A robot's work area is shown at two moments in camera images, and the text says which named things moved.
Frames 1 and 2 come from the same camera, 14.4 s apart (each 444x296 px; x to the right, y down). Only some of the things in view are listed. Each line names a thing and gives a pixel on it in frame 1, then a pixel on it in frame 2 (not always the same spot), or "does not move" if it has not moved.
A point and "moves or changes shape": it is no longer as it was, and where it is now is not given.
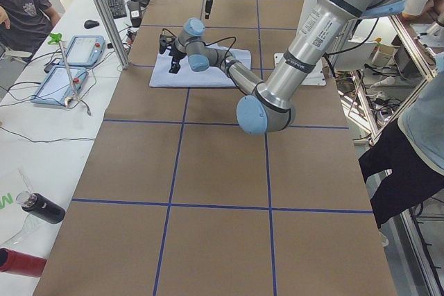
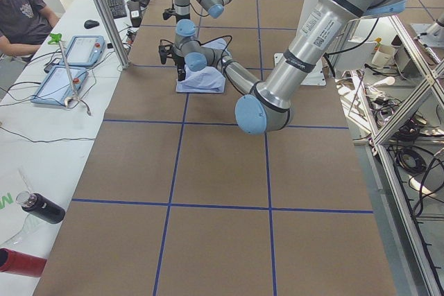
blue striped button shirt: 216,76 moves or changes shape
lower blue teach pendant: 56,85 does not move
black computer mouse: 91,23 does not move
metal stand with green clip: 57,39 does not move
